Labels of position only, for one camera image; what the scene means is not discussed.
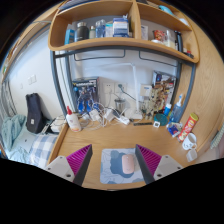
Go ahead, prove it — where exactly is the wooden robot figure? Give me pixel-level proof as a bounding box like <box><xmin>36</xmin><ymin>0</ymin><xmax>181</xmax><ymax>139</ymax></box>
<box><xmin>141</xmin><ymin>93</ymin><xmax>161</xmax><ymax>118</ymax></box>

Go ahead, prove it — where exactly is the white desk lamp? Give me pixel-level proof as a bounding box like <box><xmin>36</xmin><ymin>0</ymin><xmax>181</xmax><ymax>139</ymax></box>
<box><xmin>94</xmin><ymin>62</ymin><xmax>144</xmax><ymax>121</ymax></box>

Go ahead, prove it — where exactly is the black pen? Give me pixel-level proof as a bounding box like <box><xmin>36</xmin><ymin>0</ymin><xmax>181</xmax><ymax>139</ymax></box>
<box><xmin>133</xmin><ymin>121</ymin><xmax>154</xmax><ymax>126</ymax></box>

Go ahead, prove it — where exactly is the small frosted cup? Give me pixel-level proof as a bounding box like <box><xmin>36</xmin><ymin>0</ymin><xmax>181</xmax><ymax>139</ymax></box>
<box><xmin>185</xmin><ymin>148</ymin><xmax>199</xmax><ymax>163</ymax></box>

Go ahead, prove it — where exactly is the grey metal shelf frame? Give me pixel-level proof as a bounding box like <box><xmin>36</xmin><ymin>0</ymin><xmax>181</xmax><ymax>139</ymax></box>
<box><xmin>49</xmin><ymin>46</ymin><xmax>197</xmax><ymax>124</ymax></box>

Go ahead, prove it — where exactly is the teal blanket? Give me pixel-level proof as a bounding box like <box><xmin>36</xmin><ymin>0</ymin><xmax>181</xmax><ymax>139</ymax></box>
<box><xmin>0</xmin><ymin>114</ymin><xmax>28</xmax><ymax>153</ymax></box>

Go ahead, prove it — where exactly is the blue tissue pack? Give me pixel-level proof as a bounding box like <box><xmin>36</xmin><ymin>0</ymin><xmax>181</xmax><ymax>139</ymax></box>
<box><xmin>166</xmin><ymin>121</ymin><xmax>184</xmax><ymax>138</ymax></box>

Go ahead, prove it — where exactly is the white bottle with red cap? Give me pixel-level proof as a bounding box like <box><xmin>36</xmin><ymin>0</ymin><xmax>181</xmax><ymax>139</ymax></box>
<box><xmin>65</xmin><ymin>105</ymin><xmax>82</xmax><ymax>133</ymax></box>

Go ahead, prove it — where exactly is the white blue-blotched mouse pad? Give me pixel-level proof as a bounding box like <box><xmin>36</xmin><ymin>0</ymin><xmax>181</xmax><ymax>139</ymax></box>
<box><xmin>99</xmin><ymin>147</ymin><xmax>145</xmax><ymax>185</ymax></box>

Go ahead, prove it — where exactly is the blue spray bottle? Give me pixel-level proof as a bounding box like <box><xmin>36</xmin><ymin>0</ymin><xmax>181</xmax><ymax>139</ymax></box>
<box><xmin>169</xmin><ymin>93</ymin><xmax>184</xmax><ymax>124</ymax></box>

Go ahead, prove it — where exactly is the pink computer mouse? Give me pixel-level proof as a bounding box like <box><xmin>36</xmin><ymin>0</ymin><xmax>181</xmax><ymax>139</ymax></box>
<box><xmin>121</xmin><ymin>153</ymin><xmax>136</xmax><ymax>175</ymax></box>

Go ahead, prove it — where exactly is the plaid blanket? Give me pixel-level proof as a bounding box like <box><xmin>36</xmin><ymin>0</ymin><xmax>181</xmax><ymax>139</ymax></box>
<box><xmin>28</xmin><ymin>133</ymin><xmax>61</xmax><ymax>169</ymax></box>

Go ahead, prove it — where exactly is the red chips can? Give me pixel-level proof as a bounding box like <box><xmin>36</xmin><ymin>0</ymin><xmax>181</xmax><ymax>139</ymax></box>
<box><xmin>177</xmin><ymin>112</ymin><xmax>199</xmax><ymax>143</ymax></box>

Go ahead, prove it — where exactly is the colourful picture box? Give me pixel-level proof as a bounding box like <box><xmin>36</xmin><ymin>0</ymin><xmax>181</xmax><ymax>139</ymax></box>
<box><xmin>151</xmin><ymin>70</ymin><xmax>178</xmax><ymax>111</ymax></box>

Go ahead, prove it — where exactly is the white charger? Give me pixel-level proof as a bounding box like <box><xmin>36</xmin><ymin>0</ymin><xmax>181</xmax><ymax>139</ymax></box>
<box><xmin>103</xmin><ymin>108</ymin><xmax>116</xmax><ymax>122</ymax></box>
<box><xmin>89</xmin><ymin>109</ymin><xmax>101</xmax><ymax>122</ymax></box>

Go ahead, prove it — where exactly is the blue model kit box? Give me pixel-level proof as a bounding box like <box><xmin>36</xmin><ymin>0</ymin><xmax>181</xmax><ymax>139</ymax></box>
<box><xmin>71</xmin><ymin>76</ymin><xmax>100</xmax><ymax>114</ymax></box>

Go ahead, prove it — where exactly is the grey metal bed rail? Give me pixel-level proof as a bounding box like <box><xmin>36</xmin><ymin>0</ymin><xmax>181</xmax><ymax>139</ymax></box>
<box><xmin>0</xmin><ymin>79</ymin><xmax>18</xmax><ymax>118</ymax></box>

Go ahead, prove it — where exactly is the white mug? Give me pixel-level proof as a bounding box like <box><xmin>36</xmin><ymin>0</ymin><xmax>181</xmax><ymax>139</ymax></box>
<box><xmin>181</xmin><ymin>132</ymin><xmax>198</xmax><ymax>151</ymax></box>

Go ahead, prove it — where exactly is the clear glass jar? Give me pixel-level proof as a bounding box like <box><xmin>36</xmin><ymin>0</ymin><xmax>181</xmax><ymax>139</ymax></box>
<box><xmin>114</xmin><ymin>98</ymin><xmax>127</xmax><ymax>113</ymax></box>

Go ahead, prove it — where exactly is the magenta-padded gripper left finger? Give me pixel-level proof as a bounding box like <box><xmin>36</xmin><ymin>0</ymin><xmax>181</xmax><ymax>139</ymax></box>
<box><xmin>45</xmin><ymin>143</ymin><xmax>93</xmax><ymax>187</ymax></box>

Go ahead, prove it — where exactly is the teal round tin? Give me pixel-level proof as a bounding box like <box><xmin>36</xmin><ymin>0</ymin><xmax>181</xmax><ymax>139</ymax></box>
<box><xmin>153</xmin><ymin>113</ymin><xmax>169</xmax><ymax>127</ymax></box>

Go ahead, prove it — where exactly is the white wall switch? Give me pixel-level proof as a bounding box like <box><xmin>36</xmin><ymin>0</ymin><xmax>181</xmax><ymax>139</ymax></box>
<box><xmin>27</xmin><ymin>74</ymin><xmax>38</xmax><ymax>86</ymax></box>

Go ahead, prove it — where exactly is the black backpack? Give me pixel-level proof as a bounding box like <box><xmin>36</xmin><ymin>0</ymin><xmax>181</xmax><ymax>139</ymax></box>
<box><xmin>25</xmin><ymin>92</ymin><xmax>48</xmax><ymax>135</ymax></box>

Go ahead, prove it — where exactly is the wooden shelf unit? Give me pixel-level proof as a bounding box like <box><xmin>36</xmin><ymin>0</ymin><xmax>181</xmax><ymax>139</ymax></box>
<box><xmin>47</xmin><ymin>0</ymin><xmax>200</xmax><ymax>64</ymax></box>

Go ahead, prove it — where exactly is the white power strip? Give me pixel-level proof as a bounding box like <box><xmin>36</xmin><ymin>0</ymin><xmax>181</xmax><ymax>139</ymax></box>
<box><xmin>114</xmin><ymin>114</ymin><xmax>131</xmax><ymax>126</ymax></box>

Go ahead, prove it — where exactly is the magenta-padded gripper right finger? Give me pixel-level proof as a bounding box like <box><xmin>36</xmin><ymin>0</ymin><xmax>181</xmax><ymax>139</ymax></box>
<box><xmin>134</xmin><ymin>143</ymin><xmax>184</xmax><ymax>185</ymax></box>

